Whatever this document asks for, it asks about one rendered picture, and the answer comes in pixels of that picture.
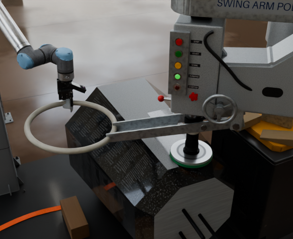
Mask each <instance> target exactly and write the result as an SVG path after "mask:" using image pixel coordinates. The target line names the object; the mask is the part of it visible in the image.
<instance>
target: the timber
mask: <svg viewBox="0 0 293 239"><path fill-rule="evenodd" d="M60 205H61V211H62V215H63V217H64V220H65V223H66V225H67V228H68V231H69V233H70V236H71V239H83V238H86V237H89V236H90V233H89V225H88V222H87V220H86V217H85V215H84V213H83V211H82V208H81V206H80V204H79V201H78V199H77V197H76V196H73V197H69V198H66V199H63V200H60Z"/></svg>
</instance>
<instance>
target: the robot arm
mask: <svg viewBox="0 0 293 239"><path fill-rule="evenodd" d="M0 29H1V31H2V32H3V34H4V35H5V37H6V38H7V40H8V41H9V43H10V44H11V46H12V47H13V49H14V50H15V52H16V53H17V62H18V64H19V65H20V67H21V68H23V69H32V68H34V67H37V66H40V65H43V64H47V63H54V64H55V65H57V74H58V78H57V91H58V95H59V100H62V101H66V104H64V105H63V108H64V109H70V111H71V112H72V111H73V89H74V90H77V91H79V92H82V93H85V92H86V88H85V87H84V86H82V85H79V84H77V83H74V82H73V79H74V69H73V52H72V50H71V49H69V48H66V47H60V48H57V47H55V46H53V45H51V44H43V45H41V46H40V48H38V49H33V47H32V46H31V45H30V44H29V42H28V41H27V39H26V38H25V37H24V35H23V34H22V32H21V31H20V29H19V28H18V26H17V24H16V23H15V22H14V20H13V19H12V17H11V16H10V14H9V13H8V11H7V10H6V9H5V7H4V6H3V4H2V3H1V0H0Z"/></svg>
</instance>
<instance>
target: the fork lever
mask: <svg viewBox="0 0 293 239"><path fill-rule="evenodd" d="M184 115H185V114H180V113H178V114H171V115H164V116H156V117H149V118H142V119H132V120H125V121H118V122H113V123H112V124H113V126H116V127H117V128H118V129H117V132H114V133H107V134H106V137H109V138H110V142H117V141H125V140H134V139H142V138H154V137H162V136H170V135H179V134H187V133H195V132H204V131H212V130H220V129H229V128H230V124H231V122H230V123H228V124H225V125H216V124H212V123H210V122H209V121H202V122H195V123H186V124H179V125H178V123H182V122H184ZM231 116H232V110H225V113H224V114H223V115H221V118H223V117H231ZM232 127H233V129H234V130H238V129H240V127H239V124H236V123H235V124H234V125H232Z"/></svg>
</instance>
